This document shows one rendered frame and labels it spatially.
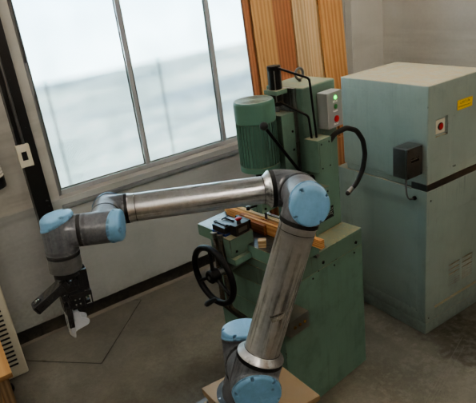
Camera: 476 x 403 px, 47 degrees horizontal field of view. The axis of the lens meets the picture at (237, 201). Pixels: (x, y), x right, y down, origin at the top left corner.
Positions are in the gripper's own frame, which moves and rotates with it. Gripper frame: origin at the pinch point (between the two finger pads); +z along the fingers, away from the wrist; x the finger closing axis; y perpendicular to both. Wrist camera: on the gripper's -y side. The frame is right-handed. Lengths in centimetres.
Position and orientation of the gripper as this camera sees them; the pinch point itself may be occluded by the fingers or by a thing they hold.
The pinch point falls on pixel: (71, 333)
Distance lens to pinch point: 168.6
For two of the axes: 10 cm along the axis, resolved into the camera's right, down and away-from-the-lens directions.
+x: -4.7, -2.6, 8.4
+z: 0.8, 9.4, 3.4
